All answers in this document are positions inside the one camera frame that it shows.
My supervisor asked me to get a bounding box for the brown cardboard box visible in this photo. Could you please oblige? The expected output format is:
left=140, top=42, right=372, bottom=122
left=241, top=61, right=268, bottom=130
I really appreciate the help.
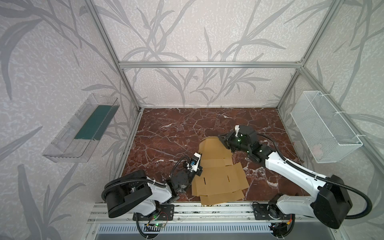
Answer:
left=192, top=137, right=249, bottom=206

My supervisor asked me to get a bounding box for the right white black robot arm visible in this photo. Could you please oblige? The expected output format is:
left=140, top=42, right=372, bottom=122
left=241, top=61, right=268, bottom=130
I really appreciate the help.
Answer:
left=218, top=125, right=353, bottom=229

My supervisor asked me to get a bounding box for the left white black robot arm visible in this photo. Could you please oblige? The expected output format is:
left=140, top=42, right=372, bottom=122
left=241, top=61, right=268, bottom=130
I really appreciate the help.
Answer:
left=101, top=167, right=203, bottom=218

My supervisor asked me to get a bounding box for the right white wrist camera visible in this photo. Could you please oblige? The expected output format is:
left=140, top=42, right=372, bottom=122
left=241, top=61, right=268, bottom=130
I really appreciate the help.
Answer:
left=235, top=125, right=241, bottom=138

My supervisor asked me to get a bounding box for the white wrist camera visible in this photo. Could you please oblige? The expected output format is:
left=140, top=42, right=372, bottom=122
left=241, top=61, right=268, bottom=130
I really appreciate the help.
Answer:
left=187, top=153, right=203, bottom=176
left=235, top=125, right=241, bottom=138

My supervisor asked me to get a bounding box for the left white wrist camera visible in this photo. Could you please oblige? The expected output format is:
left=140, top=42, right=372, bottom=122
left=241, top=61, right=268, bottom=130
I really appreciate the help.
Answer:
left=187, top=153, right=203, bottom=176

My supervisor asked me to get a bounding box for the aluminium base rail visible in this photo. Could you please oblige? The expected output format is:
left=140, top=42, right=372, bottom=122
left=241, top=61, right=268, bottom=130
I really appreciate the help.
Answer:
left=86, top=201, right=340, bottom=224

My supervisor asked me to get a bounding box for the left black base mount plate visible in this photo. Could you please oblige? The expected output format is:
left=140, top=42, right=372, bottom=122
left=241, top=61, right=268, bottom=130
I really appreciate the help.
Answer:
left=133, top=204, right=175, bottom=222

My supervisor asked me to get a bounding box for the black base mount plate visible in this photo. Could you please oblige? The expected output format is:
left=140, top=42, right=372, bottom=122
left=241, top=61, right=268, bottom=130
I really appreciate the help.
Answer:
left=252, top=202, right=291, bottom=222
left=133, top=204, right=175, bottom=222

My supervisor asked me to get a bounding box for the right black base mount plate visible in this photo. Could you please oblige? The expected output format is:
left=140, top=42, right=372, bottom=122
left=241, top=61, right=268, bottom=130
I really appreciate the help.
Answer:
left=252, top=202, right=291, bottom=222

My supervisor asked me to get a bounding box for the white wire mesh basket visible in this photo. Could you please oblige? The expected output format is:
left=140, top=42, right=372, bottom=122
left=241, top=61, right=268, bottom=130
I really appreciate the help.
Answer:
left=291, top=91, right=363, bottom=164

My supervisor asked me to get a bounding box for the aluminium cage frame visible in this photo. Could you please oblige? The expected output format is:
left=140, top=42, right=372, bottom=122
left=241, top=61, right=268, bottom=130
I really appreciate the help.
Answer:
left=85, top=0, right=384, bottom=173

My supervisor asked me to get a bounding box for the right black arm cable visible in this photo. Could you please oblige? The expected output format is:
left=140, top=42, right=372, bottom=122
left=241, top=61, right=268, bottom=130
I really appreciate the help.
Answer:
left=256, top=133, right=373, bottom=220

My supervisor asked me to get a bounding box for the clear plastic wall bin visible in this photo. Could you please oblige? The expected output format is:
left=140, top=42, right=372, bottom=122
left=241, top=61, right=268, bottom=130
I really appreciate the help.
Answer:
left=42, top=94, right=120, bottom=163

